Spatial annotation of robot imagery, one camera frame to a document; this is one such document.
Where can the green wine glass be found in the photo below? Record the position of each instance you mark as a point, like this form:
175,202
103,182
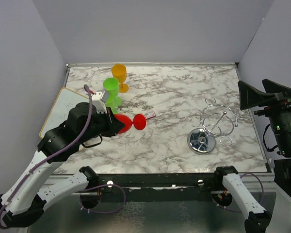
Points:
112,85
113,103

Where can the orange plastic wine glass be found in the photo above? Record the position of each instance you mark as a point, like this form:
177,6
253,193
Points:
119,72

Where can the chrome wire wine glass rack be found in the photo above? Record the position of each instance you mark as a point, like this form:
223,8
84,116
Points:
202,139

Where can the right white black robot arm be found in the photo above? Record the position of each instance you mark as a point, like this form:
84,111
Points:
256,218

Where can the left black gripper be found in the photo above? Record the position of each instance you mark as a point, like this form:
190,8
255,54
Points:
115,124

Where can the red plastic wine glass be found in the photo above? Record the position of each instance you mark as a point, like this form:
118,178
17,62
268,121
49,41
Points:
139,122

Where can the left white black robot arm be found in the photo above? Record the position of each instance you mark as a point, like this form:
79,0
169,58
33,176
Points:
26,201

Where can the small red white card box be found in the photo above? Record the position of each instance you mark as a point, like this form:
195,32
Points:
150,115

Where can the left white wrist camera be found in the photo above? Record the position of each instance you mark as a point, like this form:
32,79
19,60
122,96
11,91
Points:
99,100

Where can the yellow framed whiteboard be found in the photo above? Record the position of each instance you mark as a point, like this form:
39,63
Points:
65,101

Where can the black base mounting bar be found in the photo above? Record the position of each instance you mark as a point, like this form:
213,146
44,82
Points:
166,186

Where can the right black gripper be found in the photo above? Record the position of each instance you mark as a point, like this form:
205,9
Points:
250,96

